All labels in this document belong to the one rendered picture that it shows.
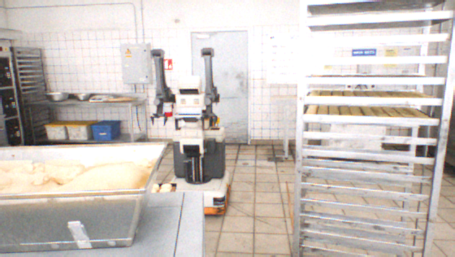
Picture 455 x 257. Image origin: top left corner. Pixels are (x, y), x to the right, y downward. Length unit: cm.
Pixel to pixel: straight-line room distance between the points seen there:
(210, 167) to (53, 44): 435
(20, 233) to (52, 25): 617
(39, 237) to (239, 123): 516
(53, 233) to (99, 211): 10
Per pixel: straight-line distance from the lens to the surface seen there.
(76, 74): 646
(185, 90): 285
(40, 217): 59
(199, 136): 293
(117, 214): 55
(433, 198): 170
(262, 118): 559
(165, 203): 76
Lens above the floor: 151
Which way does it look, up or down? 12 degrees down
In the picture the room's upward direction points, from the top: 1 degrees counter-clockwise
